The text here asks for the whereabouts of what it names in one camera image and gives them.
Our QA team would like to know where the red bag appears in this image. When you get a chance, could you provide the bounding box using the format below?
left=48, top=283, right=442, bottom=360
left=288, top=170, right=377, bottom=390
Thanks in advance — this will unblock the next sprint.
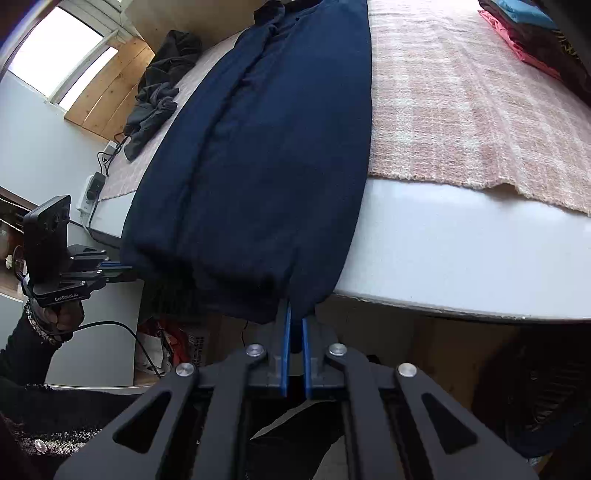
left=135, top=318, right=186, bottom=376

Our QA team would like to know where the person's left forearm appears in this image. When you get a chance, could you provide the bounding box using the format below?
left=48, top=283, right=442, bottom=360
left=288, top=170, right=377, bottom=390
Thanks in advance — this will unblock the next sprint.
left=0, top=308, right=64, bottom=387

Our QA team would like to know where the wooden shelf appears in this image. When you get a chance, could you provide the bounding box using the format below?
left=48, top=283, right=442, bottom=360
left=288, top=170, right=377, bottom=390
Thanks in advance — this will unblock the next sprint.
left=0, top=185, right=40, bottom=298

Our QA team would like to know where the dark grey hoodie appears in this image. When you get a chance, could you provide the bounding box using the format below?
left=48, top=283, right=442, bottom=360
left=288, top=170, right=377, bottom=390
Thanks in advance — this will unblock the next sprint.
left=123, top=82, right=179, bottom=162

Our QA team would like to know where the cardboard box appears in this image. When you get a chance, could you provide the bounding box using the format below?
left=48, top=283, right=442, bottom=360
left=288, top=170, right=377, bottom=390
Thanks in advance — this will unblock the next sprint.
left=174, top=311, right=280, bottom=367

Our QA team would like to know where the black crumpled garment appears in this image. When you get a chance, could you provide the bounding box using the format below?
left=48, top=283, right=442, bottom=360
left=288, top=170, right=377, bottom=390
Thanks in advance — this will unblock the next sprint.
left=144, top=29, right=202, bottom=89

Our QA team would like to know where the wooden bed frame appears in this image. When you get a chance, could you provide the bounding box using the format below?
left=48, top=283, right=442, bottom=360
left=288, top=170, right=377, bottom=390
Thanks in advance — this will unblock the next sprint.
left=318, top=294, right=525, bottom=418

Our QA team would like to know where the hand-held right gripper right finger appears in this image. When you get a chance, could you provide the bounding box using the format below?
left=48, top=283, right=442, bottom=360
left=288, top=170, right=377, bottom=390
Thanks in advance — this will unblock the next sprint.
left=301, top=316, right=539, bottom=480

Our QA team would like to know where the black charger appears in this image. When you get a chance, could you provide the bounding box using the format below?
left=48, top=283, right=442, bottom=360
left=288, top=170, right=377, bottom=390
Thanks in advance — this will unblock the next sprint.
left=85, top=172, right=107, bottom=200

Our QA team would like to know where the black charger cable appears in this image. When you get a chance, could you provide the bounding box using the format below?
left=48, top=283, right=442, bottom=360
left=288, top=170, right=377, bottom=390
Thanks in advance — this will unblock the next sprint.
left=88, top=198, right=124, bottom=246

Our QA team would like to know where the window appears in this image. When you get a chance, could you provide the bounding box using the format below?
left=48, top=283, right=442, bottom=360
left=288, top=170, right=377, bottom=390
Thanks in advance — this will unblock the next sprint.
left=6, top=4, right=122, bottom=110

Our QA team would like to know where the person's left hand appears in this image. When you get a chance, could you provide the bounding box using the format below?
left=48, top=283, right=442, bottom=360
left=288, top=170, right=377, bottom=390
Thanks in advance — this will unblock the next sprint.
left=25, top=299, right=87, bottom=343

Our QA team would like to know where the blue folded garment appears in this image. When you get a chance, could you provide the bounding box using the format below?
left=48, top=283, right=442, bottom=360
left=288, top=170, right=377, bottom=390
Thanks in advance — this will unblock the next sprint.
left=495, top=0, right=557, bottom=29

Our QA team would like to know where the pink plaid blanket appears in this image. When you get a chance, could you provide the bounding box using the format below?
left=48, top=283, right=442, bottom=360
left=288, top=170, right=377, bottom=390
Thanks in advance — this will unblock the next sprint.
left=98, top=0, right=591, bottom=219

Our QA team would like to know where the pink folded garment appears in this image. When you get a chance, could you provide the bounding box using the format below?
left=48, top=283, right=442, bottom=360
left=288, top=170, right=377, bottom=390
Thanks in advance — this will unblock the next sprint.
left=479, top=10, right=563, bottom=80

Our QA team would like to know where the white power strip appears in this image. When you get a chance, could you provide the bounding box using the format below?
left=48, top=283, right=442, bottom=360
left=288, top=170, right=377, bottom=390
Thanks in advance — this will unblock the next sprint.
left=75, top=172, right=108, bottom=217

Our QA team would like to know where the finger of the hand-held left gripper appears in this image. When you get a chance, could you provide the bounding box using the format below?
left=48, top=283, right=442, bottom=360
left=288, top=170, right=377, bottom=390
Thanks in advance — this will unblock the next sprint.
left=69, top=246, right=134, bottom=269
left=62, top=268, right=138, bottom=291

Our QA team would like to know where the person's black glitter sweater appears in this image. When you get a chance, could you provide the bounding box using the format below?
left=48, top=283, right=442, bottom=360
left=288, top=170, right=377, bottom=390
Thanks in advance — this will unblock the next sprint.
left=0, top=379, right=137, bottom=480

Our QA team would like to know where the looped black cable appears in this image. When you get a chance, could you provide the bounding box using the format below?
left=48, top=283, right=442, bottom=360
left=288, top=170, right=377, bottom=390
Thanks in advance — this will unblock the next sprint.
left=96, top=132, right=129, bottom=179

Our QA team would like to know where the navy blue garment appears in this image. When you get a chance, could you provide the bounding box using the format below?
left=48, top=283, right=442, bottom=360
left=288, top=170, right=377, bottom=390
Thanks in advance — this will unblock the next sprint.
left=119, top=0, right=374, bottom=325

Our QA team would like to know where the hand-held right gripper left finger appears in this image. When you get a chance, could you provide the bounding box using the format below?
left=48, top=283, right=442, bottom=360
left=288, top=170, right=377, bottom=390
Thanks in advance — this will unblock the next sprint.
left=53, top=300, right=293, bottom=480

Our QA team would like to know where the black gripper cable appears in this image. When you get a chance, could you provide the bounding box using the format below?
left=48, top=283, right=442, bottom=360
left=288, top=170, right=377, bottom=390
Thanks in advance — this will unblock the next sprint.
left=78, top=320, right=168, bottom=378

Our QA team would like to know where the stack of folded clothes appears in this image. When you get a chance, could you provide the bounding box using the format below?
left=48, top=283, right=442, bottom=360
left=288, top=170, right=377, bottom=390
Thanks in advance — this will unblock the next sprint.
left=479, top=0, right=591, bottom=104

